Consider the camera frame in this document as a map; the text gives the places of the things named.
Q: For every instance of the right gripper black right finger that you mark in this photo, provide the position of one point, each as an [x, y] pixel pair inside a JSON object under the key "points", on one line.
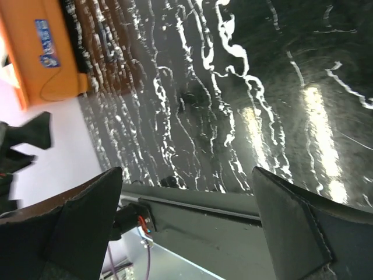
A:
{"points": [[309, 236]]}

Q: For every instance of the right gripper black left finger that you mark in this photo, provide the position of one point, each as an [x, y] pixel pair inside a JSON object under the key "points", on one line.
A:
{"points": [[63, 237]]}

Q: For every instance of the black marble pattern mat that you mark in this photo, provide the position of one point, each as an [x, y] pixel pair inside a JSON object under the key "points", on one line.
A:
{"points": [[195, 94]]}

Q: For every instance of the orange plastic laundry basket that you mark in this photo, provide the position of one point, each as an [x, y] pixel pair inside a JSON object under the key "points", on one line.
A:
{"points": [[44, 61]]}

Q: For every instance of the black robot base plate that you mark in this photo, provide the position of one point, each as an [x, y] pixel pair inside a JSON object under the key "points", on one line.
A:
{"points": [[221, 233]]}

